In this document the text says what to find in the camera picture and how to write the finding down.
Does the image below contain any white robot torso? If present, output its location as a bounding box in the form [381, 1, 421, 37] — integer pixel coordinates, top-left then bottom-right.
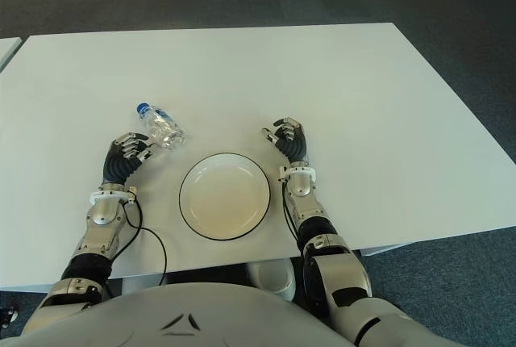
[15, 280, 364, 347]

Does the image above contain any thin black cable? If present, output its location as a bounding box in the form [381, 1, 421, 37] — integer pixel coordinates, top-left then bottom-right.
[110, 195, 168, 286]
[281, 179, 303, 249]

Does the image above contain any small black floor object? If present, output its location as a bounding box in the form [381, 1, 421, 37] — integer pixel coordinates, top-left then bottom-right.
[0, 305, 19, 328]

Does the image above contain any clear bottle with blue cap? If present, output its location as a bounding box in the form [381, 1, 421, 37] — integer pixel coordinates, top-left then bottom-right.
[135, 102, 187, 150]

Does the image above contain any white robot leg cover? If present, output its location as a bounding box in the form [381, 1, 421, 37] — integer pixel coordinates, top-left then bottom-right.
[245, 258, 298, 303]

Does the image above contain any white plate with black rim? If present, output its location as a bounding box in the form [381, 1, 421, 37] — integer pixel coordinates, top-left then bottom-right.
[178, 153, 272, 242]

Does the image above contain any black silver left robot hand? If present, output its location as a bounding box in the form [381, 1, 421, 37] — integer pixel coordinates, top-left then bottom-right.
[101, 132, 157, 186]

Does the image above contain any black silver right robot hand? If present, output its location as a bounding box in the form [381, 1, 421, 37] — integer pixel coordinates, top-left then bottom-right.
[260, 115, 311, 165]

